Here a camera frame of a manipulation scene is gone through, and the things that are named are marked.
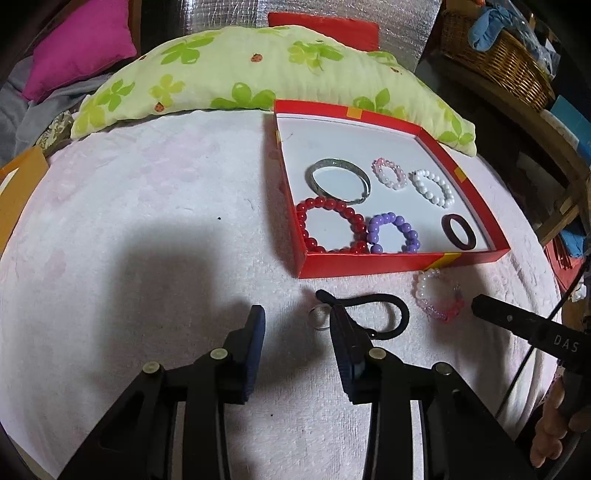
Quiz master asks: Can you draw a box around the red cardboard box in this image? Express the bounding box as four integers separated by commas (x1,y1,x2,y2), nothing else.
273,98,511,280

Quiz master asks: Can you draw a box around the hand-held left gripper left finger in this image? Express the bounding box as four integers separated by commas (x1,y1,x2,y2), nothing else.
58,304,267,480

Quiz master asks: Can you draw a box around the black cable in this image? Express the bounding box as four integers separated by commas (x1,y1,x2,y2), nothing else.
496,257,591,418

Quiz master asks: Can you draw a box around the magenta pillow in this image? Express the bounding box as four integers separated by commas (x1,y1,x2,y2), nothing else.
20,0,140,103

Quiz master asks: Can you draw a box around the red cushion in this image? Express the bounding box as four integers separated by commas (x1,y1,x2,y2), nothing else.
267,11,380,52

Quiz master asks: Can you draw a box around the patterned cloth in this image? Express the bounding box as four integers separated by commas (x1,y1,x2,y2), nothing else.
39,110,75,149

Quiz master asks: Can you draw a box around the wicker basket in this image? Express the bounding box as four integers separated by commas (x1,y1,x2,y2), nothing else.
438,8,556,112

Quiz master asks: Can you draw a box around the pink and white bead bracelet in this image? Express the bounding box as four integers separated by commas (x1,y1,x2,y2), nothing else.
412,268,467,323

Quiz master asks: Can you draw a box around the wooden shelf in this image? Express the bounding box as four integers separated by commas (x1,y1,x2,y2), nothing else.
433,55,591,246

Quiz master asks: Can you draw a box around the pink blanket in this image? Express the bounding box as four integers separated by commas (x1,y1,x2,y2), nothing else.
0,108,570,480

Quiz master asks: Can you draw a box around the red cloth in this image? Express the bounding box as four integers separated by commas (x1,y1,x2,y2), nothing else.
545,230,585,280

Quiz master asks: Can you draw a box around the dark brown bangle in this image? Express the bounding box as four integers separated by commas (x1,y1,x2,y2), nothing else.
440,213,478,252

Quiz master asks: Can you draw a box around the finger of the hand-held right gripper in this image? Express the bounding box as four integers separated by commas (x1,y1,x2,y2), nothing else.
471,294,539,343

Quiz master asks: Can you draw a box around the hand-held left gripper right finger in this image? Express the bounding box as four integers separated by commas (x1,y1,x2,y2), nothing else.
329,304,542,480

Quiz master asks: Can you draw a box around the small pink bead bracelet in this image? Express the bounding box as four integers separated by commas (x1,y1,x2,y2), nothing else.
372,157,408,189

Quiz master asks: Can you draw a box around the grey cloth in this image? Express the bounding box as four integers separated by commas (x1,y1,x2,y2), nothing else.
0,59,112,158

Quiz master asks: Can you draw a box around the red bead bracelet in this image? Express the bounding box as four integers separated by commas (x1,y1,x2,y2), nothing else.
295,196,370,255

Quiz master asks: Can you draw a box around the blue box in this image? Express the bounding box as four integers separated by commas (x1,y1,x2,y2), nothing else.
549,93,591,140

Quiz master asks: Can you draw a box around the green floral pillow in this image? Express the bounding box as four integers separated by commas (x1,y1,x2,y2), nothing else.
70,25,478,158

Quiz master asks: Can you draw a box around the black hair tie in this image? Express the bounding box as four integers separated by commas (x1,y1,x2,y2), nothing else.
315,289,411,342

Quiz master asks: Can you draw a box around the person's right hand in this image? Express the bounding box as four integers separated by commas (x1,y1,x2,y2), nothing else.
529,378,574,468

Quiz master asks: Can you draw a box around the silver ring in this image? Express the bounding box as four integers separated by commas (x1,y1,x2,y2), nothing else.
308,305,332,331

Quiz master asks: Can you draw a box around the silver metal bangle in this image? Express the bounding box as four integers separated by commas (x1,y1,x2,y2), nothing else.
305,157,372,205

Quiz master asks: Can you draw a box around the purple bead bracelet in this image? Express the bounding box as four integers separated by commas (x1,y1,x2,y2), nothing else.
366,212,421,255

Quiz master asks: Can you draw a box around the blue cloth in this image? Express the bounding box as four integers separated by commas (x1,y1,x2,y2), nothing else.
468,4,528,52

